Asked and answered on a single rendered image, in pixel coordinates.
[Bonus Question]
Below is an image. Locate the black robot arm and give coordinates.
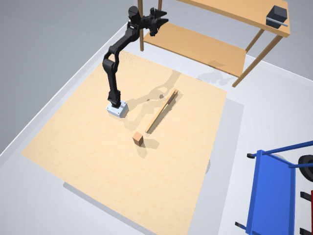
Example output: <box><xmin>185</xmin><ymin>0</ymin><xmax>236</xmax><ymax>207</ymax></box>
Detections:
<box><xmin>102</xmin><ymin>6</ymin><xmax>144</xmax><ymax>109</ymax></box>

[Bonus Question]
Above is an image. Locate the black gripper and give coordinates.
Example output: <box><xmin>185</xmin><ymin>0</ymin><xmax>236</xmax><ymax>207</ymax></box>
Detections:
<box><xmin>142</xmin><ymin>7</ymin><xmax>169</xmax><ymax>33</ymax></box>

